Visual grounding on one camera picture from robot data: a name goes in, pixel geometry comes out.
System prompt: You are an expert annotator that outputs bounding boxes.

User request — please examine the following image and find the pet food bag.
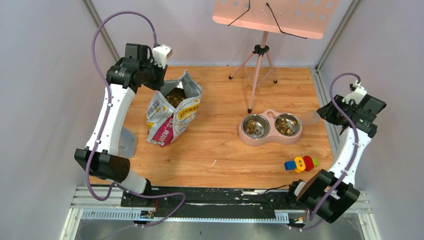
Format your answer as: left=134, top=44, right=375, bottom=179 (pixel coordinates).
left=146, top=70, right=203, bottom=147

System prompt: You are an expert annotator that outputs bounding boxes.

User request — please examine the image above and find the clear plastic scoop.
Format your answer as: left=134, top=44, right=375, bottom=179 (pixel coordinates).
left=299, top=110, right=321, bottom=125

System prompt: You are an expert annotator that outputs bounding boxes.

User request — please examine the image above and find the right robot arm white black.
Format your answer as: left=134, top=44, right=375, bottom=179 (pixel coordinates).
left=285, top=94, right=387, bottom=224

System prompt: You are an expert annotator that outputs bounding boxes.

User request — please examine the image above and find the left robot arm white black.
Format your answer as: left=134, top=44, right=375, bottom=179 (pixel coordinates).
left=74, top=43, right=173, bottom=207

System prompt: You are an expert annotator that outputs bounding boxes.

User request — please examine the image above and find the right steel bowl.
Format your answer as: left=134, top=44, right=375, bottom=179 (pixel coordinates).
left=274, top=113, right=301, bottom=137

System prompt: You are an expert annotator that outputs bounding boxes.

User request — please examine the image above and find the steel bowl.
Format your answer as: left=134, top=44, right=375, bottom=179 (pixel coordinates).
left=241, top=114, right=271, bottom=140
left=274, top=113, right=301, bottom=137

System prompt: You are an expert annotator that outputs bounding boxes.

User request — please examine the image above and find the brown kibble in right bowl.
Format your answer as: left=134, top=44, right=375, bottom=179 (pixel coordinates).
left=275, top=117, right=297, bottom=136

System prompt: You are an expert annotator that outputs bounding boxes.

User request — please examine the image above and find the brown kibble in bowl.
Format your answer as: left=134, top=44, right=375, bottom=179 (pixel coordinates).
left=275, top=117, right=297, bottom=136
left=243, top=119, right=262, bottom=138

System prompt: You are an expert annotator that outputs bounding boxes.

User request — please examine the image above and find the pink double bowl feeder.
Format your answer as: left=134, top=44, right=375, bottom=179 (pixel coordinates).
left=237, top=109, right=304, bottom=147

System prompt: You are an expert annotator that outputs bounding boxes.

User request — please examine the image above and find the colourful toy block set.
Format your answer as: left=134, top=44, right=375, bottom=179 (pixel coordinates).
left=284, top=155, right=319, bottom=173

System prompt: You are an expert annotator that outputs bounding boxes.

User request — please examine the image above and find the left steel bowl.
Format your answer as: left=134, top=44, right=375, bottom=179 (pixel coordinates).
left=241, top=114, right=271, bottom=140

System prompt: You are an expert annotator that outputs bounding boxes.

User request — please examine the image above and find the pink music stand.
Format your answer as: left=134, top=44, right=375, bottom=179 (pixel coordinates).
left=212, top=0, right=340, bottom=113

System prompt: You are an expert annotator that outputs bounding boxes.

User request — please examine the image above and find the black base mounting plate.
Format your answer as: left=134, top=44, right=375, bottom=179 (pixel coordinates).
left=120, top=186, right=307, bottom=220

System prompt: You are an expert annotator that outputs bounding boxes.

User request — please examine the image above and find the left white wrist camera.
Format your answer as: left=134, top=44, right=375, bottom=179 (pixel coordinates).
left=152, top=44, right=173, bottom=69

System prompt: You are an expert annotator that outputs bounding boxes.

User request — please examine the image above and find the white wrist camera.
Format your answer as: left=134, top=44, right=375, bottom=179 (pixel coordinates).
left=152, top=44, right=173, bottom=69
left=342, top=82, right=367, bottom=105

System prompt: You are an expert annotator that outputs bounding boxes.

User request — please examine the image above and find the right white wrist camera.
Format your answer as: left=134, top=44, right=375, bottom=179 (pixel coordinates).
left=342, top=82, right=367, bottom=105

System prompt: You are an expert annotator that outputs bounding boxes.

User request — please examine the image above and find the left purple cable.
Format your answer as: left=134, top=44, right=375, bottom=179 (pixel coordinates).
left=84, top=10, right=186, bottom=229

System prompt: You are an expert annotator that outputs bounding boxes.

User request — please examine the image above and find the purple cable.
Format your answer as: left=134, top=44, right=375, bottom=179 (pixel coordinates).
left=288, top=72, right=362, bottom=232
left=84, top=10, right=186, bottom=229

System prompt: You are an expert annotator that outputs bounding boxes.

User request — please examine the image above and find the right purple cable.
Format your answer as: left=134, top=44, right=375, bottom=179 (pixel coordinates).
left=288, top=72, right=362, bottom=232

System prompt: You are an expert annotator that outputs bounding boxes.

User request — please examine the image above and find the aluminium frame rail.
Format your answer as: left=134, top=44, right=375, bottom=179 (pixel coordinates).
left=59, top=185, right=382, bottom=240

